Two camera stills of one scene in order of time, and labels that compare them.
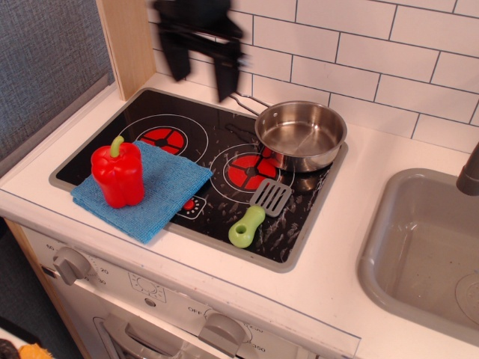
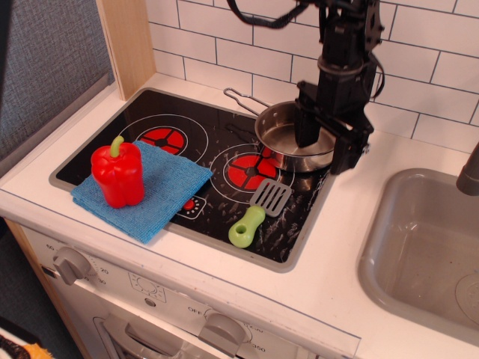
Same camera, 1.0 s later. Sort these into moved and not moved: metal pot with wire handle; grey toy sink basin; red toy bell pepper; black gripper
Moved: black gripper
Not moved: metal pot with wire handle; red toy bell pepper; grey toy sink basin
